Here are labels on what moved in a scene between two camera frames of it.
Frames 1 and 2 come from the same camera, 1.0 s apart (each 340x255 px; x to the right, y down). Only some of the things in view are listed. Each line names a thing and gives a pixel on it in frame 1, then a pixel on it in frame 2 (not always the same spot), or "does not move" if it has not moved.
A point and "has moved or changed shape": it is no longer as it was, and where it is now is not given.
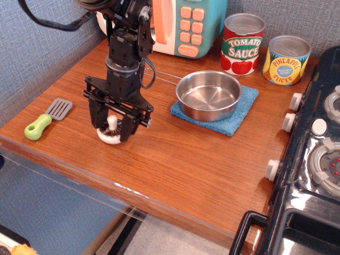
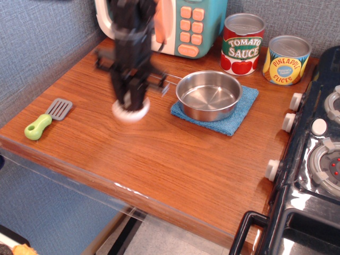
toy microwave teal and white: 184,28 does not move
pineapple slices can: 286,60 does not move
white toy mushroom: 110,133 has moved or changed shape
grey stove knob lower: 271,169 does not move
